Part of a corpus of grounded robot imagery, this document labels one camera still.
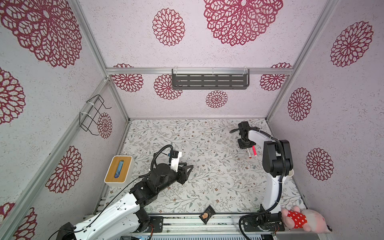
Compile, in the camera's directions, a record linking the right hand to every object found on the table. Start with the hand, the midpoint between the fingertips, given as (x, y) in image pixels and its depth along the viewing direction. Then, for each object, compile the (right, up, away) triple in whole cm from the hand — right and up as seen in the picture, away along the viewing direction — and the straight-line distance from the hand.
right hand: (248, 143), depth 102 cm
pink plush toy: (+16, -34, -32) cm, 49 cm away
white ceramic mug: (+15, -17, -20) cm, 30 cm away
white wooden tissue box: (-81, -15, -14) cm, 84 cm away
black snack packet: (-31, -34, -28) cm, 54 cm away
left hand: (-40, -10, -29) cm, 51 cm away
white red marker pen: (0, -5, -2) cm, 5 cm away
